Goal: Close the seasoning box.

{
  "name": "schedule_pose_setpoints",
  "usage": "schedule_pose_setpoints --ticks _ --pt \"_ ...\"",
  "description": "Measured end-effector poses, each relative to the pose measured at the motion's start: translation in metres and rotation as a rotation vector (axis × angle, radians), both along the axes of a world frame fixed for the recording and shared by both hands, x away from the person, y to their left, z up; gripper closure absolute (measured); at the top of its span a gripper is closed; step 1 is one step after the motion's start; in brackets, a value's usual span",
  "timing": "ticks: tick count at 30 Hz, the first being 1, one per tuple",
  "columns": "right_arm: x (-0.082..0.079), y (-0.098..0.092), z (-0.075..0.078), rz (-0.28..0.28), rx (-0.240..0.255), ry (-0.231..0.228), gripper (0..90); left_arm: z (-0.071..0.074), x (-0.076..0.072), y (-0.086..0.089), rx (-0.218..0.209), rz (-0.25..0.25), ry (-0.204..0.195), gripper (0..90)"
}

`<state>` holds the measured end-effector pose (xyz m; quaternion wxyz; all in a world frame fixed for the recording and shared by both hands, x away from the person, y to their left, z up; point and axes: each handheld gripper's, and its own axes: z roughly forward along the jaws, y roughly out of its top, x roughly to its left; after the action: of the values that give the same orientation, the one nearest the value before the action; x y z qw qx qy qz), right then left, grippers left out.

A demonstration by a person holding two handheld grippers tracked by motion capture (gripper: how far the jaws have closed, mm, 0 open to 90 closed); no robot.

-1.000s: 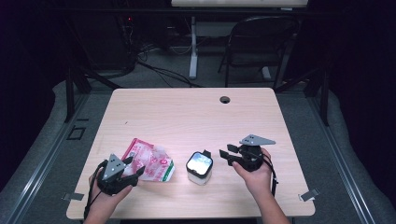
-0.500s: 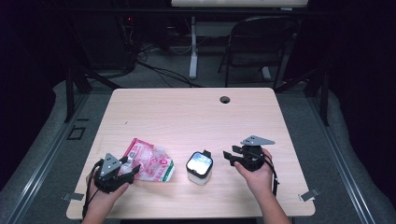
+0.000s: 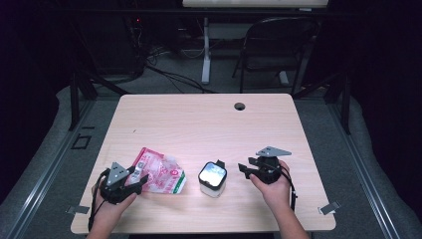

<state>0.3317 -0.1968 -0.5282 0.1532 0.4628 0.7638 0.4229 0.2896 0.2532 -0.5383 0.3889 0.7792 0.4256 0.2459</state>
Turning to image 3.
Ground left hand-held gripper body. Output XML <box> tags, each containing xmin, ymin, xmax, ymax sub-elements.
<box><xmin>99</xmin><ymin>161</ymin><xmax>137</xmax><ymax>205</ymax></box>

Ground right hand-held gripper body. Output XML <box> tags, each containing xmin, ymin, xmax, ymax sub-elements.
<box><xmin>255</xmin><ymin>145</ymin><xmax>294</xmax><ymax>185</ymax></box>

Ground pink and white plastic bag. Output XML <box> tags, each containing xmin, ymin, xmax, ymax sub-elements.
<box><xmin>127</xmin><ymin>146</ymin><xmax>187</xmax><ymax>195</ymax></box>

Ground person's left hand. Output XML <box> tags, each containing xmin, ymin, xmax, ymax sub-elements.
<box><xmin>94</xmin><ymin>191</ymin><xmax>138</xmax><ymax>227</ymax></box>

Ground person's right hand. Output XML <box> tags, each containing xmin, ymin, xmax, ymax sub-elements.
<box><xmin>249</xmin><ymin>159</ymin><xmax>294</xmax><ymax>209</ymax></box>

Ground grey metal table clip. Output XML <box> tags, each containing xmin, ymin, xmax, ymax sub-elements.
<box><xmin>317</xmin><ymin>200</ymin><xmax>341</xmax><ymax>215</ymax></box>
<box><xmin>65</xmin><ymin>205</ymin><xmax>92</xmax><ymax>215</ymax></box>

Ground black metal stand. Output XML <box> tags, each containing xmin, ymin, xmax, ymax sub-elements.
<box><xmin>292</xmin><ymin>73</ymin><xmax>352</xmax><ymax>135</ymax></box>
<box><xmin>68</xmin><ymin>68</ymin><xmax>130</xmax><ymax>131</ymax></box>

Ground black folding chair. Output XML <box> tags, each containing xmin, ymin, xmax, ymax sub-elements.
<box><xmin>232</xmin><ymin>16</ymin><xmax>321</xmax><ymax>96</ymax></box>

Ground white desk leg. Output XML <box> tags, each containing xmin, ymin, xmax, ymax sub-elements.
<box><xmin>201</xmin><ymin>17</ymin><xmax>213</xmax><ymax>86</ymax></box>

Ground black equipment tower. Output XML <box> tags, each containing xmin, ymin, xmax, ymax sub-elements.
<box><xmin>96</xmin><ymin>13</ymin><xmax>147</xmax><ymax>76</ymax></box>

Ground white desk top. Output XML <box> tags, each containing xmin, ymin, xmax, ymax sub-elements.
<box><xmin>182</xmin><ymin>0</ymin><xmax>329</xmax><ymax>9</ymax></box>

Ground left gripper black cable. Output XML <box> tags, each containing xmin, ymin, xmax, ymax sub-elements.
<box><xmin>87</xmin><ymin>167</ymin><xmax>111</xmax><ymax>232</ymax></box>

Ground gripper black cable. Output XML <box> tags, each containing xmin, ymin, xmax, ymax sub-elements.
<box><xmin>280</xmin><ymin>163</ymin><xmax>299</xmax><ymax>212</ymax></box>
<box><xmin>87</xmin><ymin>167</ymin><xmax>111</xmax><ymax>232</ymax></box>

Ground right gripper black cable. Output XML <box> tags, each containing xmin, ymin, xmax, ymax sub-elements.
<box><xmin>280</xmin><ymin>163</ymin><xmax>299</xmax><ymax>212</ymax></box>

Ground aluminium floor rail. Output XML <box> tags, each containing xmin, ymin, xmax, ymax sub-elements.
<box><xmin>0</xmin><ymin>99</ymin><xmax>98</xmax><ymax>239</ymax></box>
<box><xmin>326</xmin><ymin>99</ymin><xmax>404</xmax><ymax>239</ymax></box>

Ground black floor cables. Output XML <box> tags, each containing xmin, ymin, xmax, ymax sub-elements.
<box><xmin>145</xmin><ymin>63</ymin><xmax>217</xmax><ymax>95</ymax></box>

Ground white floor cable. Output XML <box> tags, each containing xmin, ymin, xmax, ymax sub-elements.
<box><xmin>179</xmin><ymin>47</ymin><xmax>205</xmax><ymax>60</ymax></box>

